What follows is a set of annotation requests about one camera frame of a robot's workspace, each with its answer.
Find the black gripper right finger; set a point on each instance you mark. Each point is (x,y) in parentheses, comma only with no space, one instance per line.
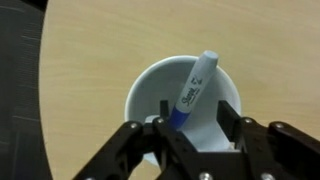
(260,143)

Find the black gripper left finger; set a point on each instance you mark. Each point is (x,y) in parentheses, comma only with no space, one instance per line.
(120,146)

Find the green and white mug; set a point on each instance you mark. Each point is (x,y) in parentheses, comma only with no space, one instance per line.
(153,86)

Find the blue grey Sharpie marker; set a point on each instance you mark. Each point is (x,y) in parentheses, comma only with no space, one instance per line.
(195,83)

